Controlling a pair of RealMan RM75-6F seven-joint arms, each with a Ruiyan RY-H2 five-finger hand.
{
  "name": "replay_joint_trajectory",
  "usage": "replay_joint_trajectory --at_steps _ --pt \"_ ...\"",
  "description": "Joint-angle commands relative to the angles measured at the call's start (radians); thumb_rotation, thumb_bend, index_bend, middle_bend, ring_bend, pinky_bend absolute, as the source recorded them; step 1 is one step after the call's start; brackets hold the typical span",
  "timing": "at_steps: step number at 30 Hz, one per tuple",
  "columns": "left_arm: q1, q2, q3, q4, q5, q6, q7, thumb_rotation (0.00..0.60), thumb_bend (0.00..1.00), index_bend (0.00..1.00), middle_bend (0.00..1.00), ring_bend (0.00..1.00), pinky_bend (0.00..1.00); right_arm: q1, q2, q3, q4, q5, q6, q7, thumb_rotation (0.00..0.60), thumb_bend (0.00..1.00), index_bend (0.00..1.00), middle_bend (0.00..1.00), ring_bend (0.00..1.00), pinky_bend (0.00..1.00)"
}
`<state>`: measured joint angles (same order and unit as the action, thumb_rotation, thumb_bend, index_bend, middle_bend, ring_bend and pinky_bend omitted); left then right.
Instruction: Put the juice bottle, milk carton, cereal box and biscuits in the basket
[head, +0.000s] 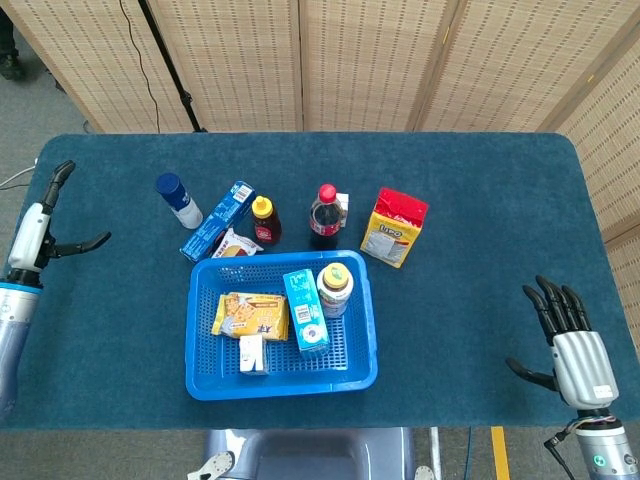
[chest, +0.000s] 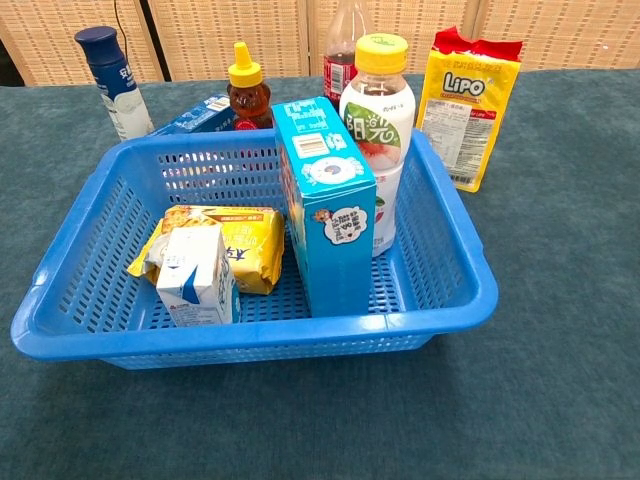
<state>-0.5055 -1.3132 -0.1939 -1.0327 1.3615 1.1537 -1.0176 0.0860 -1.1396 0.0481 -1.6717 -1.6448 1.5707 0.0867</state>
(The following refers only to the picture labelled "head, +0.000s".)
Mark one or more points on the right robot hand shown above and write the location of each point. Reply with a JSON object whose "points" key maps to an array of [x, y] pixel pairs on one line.
{"points": [[585, 370]]}

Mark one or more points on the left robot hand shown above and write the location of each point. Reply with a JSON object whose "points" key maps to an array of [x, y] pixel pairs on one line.
{"points": [[30, 240]]}

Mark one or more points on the yellow cracker packet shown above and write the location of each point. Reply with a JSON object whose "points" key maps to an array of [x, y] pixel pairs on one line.
{"points": [[250, 315]]}

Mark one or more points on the white yellow-capped bottle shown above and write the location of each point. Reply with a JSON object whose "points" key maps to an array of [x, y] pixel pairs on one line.
{"points": [[336, 295]]}

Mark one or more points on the teal cereal box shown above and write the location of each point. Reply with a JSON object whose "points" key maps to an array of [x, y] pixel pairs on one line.
{"points": [[306, 315]]}

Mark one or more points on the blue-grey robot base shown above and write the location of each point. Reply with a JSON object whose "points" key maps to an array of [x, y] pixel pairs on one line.
{"points": [[310, 455]]}

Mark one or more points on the blue plastic basket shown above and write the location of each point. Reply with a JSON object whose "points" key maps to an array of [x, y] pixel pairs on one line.
{"points": [[350, 360]]}

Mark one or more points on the yellow floor tape strip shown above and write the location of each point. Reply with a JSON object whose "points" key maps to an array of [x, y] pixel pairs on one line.
{"points": [[500, 452]]}

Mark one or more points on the white bottle blue cap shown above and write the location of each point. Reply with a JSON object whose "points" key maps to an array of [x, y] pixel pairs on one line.
{"points": [[180, 202]]}

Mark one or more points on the white floor pole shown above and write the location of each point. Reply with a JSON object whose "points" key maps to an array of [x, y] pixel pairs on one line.
{"points": [[436, 450]]}

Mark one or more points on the dark shoe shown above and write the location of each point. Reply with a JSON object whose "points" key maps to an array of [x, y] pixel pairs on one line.
{"points": [[7, 62]]}

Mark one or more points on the long blue box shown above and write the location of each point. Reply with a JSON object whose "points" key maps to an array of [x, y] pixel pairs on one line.
{"points": [[217, 222]]}

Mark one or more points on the blue table cloth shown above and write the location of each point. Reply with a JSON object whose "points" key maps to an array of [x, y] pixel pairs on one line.
{"points": [[475, 200]]}

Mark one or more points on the small white red packet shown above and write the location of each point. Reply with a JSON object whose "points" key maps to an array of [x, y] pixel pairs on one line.
{"points": [[237, 245]]}

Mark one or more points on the black tripod stand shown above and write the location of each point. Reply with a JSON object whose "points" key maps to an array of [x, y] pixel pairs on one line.
{"points": [[172, 75]]}

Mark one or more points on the honey bottle yellow cap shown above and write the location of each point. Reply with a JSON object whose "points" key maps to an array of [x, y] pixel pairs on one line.
{"points": [[265, 225]]}

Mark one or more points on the yellow red snack bag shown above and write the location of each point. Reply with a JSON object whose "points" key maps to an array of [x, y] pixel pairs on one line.
{"points": [[392, 230]]}

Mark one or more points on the small white red carton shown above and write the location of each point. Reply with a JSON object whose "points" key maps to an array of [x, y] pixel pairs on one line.
{"points": [[345, 202]]}

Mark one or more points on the cola bottle red cap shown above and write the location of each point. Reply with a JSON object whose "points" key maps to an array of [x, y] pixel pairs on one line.
{"points": [[325, 220]]}

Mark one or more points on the bamboo folding screen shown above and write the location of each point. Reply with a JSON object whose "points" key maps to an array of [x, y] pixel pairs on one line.
{"points": [[365, 60]]}

